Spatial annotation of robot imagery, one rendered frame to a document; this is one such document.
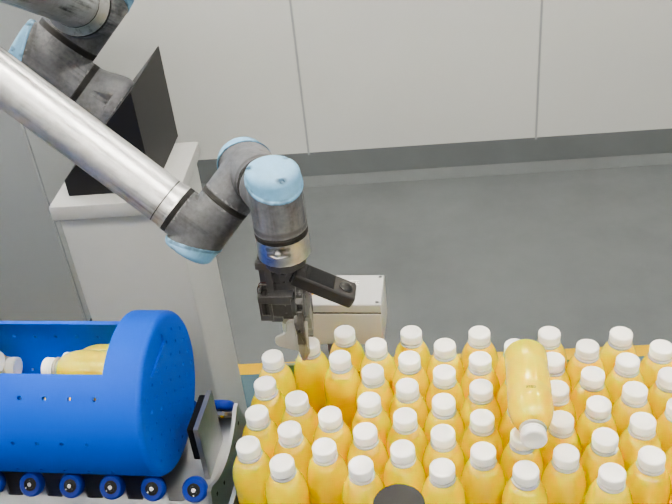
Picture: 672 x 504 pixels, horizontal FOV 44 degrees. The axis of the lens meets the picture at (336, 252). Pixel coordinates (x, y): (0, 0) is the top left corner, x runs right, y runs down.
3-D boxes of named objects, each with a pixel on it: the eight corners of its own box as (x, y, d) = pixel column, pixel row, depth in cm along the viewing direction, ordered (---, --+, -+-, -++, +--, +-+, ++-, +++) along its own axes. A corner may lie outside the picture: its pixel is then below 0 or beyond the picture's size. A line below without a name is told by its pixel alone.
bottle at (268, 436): (289, 474, 153) (275, 399, 143) (294, 504, 147) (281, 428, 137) (250, 482, 152) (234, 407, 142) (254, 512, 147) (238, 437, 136)
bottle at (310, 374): (308, 439, 160) (297, 365, 150) (296, 415, 165) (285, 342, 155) (342, 428, 162) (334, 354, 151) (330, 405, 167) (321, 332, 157)
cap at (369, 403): (375, 416, 138) (375, 408, 137) (354, 410, 139) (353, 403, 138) (384, 400, 141) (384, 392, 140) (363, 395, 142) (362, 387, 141)
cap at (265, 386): (250, 392, 145) (248, 385, 144) (263, 379, 148) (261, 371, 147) (268, 399, 143) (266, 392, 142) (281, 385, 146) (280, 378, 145)
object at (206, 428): (211, 438, 158) (199, 389, 151) (223, 438, 158) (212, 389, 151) (197, 479, 150) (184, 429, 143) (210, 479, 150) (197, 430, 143)
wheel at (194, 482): (184, 474, 145) (180, 476, 143) (209, 475, 144) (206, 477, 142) (184, 501, 145) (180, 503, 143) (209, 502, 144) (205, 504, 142)
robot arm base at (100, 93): (105, 119, 220) (72, 96, 217) (142, 70, 210) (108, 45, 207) (81, 157, 205) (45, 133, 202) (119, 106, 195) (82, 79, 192)
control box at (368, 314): (292, 313, 176) (286, 273, 171) (387, 314, 173) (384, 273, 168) (284, 344, 168) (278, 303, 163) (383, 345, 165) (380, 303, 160)
